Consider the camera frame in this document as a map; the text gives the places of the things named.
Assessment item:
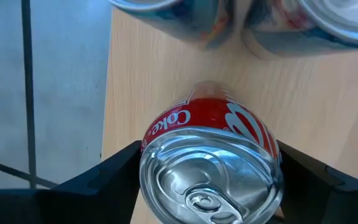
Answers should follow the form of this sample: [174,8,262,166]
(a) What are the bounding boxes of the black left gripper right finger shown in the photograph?
[277,139,358,224]

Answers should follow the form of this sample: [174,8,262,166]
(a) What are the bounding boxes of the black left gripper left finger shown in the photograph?
[0,139,142,224]

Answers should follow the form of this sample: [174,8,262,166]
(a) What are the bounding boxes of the red Coke can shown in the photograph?
[139,80,285,224]

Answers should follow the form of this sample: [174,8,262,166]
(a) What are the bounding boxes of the slim silver blue can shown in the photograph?
[242,0,358,60]

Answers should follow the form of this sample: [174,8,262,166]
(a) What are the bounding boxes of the blue soda can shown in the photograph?
[107,0,236,51]

